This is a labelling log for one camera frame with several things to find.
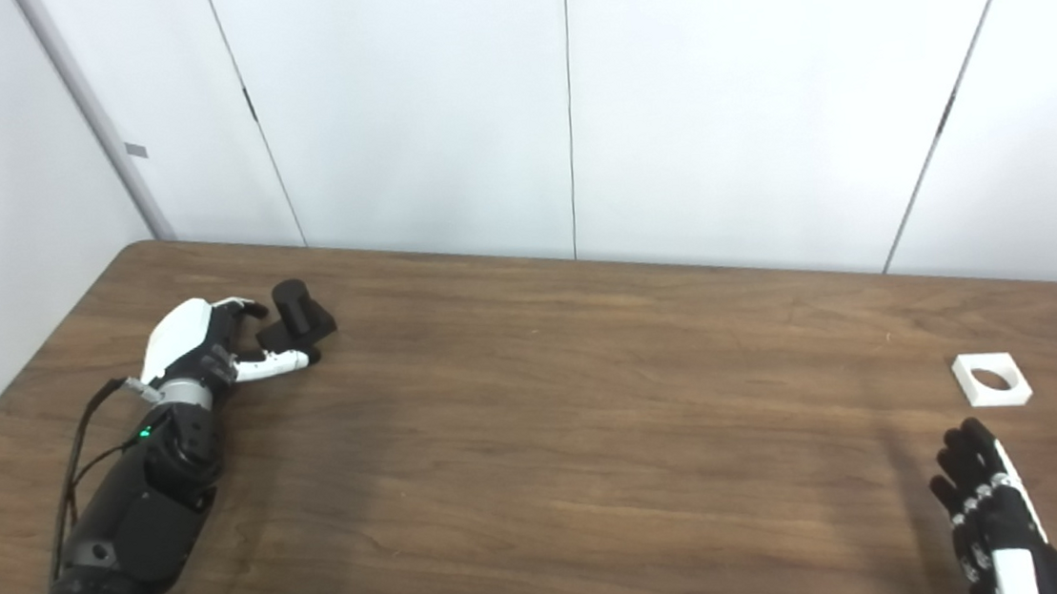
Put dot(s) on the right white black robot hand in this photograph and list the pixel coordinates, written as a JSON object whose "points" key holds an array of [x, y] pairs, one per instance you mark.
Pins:
{"points": [[997, 514]]}

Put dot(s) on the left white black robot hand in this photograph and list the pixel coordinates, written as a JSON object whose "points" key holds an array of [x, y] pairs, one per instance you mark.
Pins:
{"points": [[178, 337]]}

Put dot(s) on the white square piece with hole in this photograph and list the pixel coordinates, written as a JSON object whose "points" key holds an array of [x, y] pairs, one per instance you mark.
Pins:
{"points": [[1016, 396]]}

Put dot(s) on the black peg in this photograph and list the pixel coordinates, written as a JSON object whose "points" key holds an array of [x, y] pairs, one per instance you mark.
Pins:
{"points": [[295, 303]]}

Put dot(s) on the small grey wall tag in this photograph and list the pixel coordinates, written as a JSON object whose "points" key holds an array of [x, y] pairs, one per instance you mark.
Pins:
{"points": [[136, 150]]}

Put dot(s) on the grey wall corner strip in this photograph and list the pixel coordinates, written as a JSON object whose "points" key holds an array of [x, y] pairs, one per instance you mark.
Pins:
{"points": [[92, 115]]}

